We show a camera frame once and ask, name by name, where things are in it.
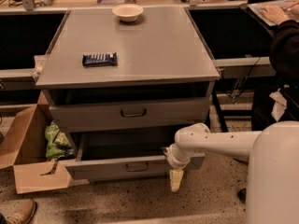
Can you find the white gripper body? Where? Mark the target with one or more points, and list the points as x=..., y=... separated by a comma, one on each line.
x=179, y=161

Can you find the grey drawer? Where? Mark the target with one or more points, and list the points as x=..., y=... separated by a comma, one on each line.
x=121, y=154
x=126, y=115

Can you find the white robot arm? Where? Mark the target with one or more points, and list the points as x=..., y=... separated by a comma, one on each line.
x=273, y=176

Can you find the grey drawer cabinet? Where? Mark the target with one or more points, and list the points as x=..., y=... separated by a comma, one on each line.
x=160, y=56

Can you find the grey top drawer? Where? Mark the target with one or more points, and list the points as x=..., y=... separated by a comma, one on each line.
x=126, y=115

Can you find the person's hand on keyboard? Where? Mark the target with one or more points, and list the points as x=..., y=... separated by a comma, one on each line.
x=277, y=14

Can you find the green chip bag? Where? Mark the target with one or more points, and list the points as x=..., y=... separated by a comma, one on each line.
x=57, y=143

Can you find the blue snack bar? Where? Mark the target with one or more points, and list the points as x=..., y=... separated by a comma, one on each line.
x=99, y=59

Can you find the white bowl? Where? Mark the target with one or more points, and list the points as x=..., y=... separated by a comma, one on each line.
x=128, y=12

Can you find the brown cardboard box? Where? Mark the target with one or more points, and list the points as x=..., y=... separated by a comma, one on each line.
x=24, y=149

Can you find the person in black hoodie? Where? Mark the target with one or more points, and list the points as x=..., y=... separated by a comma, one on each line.
x=284, y=55

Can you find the brown shoe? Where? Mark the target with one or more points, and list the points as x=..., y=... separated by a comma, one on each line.
x=23, y=214

